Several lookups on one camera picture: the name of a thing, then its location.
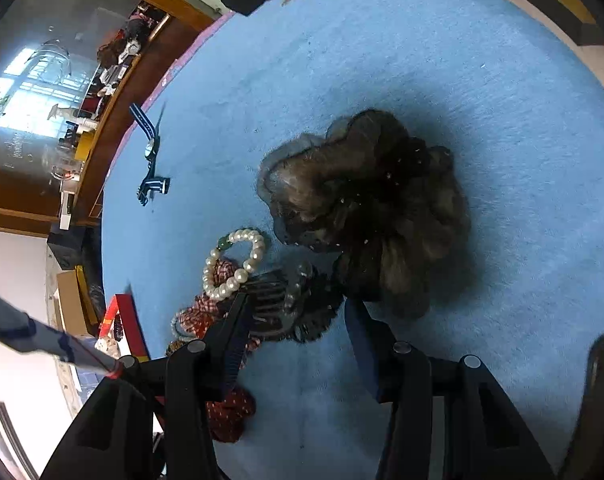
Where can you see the wooden counter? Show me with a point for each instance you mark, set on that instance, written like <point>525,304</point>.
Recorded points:
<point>113,125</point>

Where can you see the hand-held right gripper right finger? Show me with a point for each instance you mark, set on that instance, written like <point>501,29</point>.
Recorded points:
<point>366,355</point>

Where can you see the red plaid scrunchie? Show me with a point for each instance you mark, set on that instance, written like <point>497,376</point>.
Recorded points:
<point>207,310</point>

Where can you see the brown fluffy scrunchie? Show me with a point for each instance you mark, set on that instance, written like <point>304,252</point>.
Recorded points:
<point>371,200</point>

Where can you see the black speaker box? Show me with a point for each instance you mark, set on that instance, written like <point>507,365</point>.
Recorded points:
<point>66,247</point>

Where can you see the cardboard box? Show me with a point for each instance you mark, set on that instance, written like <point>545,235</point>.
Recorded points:
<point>72,300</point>

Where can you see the clear blender jar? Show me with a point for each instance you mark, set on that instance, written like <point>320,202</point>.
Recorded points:
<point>59,162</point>

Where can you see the blue table cloth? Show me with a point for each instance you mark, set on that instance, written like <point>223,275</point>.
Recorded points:
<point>481,110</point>

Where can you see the white pump bottle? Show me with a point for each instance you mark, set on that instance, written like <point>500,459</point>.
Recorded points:
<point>77,119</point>

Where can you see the pile of counter clutter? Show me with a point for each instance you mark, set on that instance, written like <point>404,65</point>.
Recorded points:
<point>124,50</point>

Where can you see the red tray with white inside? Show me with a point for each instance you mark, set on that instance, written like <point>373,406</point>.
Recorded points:
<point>132,325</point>

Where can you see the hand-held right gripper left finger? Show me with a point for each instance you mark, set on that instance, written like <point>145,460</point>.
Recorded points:
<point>232,342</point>

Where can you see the blue white pole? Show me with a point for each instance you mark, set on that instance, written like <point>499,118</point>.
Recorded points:
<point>42,335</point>

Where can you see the black lace hair claw clip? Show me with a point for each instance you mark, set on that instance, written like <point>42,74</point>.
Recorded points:
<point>312,316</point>

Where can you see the dark red dotted scrunchie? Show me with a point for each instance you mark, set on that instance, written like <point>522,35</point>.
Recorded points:
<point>232,410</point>

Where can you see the dark rounded object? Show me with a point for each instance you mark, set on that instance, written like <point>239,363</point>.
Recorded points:
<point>601,410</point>

